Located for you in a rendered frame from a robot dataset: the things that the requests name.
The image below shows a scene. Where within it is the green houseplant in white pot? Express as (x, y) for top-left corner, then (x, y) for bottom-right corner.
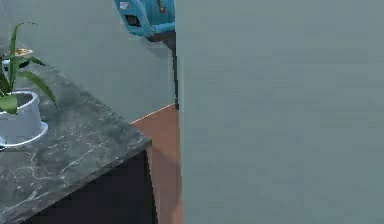
(0, 21), (58, 150)

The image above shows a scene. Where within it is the dark marble top counter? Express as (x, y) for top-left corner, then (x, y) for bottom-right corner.
(0, 43), (159, 224)

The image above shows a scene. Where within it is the small brown dish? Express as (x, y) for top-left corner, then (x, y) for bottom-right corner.
(7, 47), (34, 57)

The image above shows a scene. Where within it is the blue framed wall picture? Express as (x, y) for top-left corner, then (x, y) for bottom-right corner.
(113, 0), (176, 38)

